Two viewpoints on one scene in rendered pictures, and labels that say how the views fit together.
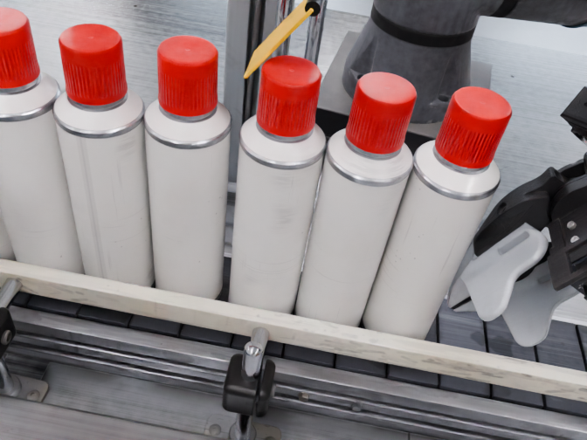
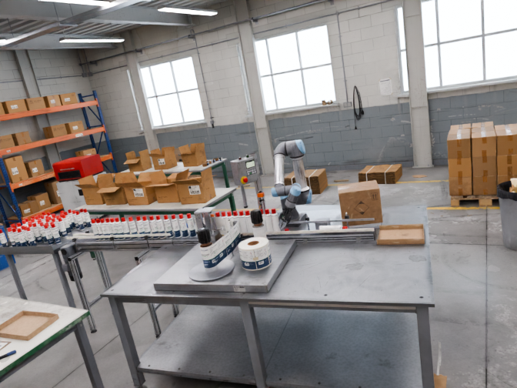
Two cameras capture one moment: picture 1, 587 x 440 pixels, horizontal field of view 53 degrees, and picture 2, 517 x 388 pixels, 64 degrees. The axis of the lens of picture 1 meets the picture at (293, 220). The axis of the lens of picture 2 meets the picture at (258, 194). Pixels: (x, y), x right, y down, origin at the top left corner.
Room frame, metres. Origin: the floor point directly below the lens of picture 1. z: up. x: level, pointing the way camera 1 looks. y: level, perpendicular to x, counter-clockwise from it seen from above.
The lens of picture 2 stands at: (-2.55, -1.06, 2.02)
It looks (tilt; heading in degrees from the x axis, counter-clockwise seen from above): 15 degrees down; 21
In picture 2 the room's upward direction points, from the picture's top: 10 degrees counter-clockwise
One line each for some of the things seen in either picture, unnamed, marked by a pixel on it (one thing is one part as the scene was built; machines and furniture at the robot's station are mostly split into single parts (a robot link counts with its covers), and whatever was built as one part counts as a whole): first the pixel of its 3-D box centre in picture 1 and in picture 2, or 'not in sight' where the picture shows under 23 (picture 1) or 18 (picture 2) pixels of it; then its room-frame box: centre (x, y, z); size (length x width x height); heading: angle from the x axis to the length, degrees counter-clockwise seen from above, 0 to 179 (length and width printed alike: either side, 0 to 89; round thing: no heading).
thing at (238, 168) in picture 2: not in sight; (245, 170); (0.37, 0.12, 1.38); 0.17 x 0.10 x 0.19; 143
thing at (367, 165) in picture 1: (351, 221); (268, 222); (0.28, -0.04, 0.98); 0.05 x 0.05 x 0.20
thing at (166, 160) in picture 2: not in sight; (162, 158); (4.03, 3.15, 0.97); 0.42 x 0.39 x 0.37; 168
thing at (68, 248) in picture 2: not in sight; (70, 262); (0.23, 1.96, 0.71); 0.15 x 0.12 x 0.34; 178
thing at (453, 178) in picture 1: (430, 233); (275, 221); (0.28, -0.09, 0.98); 0.05 x 0.05 x 0.20
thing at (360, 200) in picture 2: not in sight; (359, 202); (0.58, -0.69, 0.99); 0.30 x 0.24 x 0.27; 99
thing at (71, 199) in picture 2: not in sight; (85, 188); (3.74, 4.83, 0.61); 0.70 x 0.60 x 1.22; 92
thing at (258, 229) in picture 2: not in sight; (258, 229); (0.00, -0.06, 1.03); 0.09 x 0.09 x 0.30
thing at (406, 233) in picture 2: not in sight; (400, 234); (0.25, -0.98, 0.85); 0.30 x 0.26 x 0.04; 88
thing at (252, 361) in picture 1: (249, 397); not in sight; (0.20, 0.01, 0.89); 0.03 x 0.03 x 0.12; 88
